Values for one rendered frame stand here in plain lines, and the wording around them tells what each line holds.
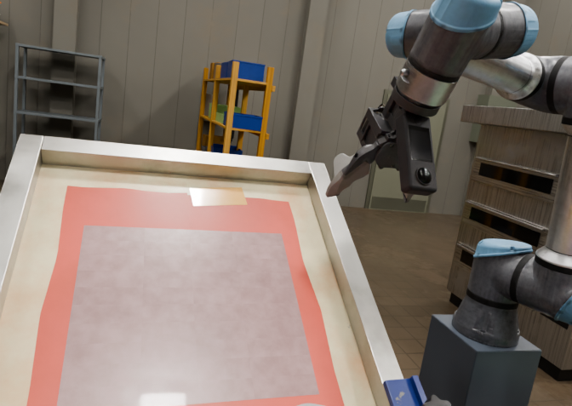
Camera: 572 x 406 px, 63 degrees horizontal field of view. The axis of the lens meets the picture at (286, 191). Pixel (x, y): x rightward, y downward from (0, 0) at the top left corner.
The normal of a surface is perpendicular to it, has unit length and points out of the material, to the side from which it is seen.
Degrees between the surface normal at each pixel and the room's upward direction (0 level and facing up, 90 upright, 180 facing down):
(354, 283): 32
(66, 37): 90
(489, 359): 90
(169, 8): 90
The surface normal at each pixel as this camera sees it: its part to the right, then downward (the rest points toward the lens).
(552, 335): -0.96, -0.08
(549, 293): -0.80, 0.10
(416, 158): 0.36, -0.28
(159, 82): 0.25, 0.22
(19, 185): 0.28, -0.71
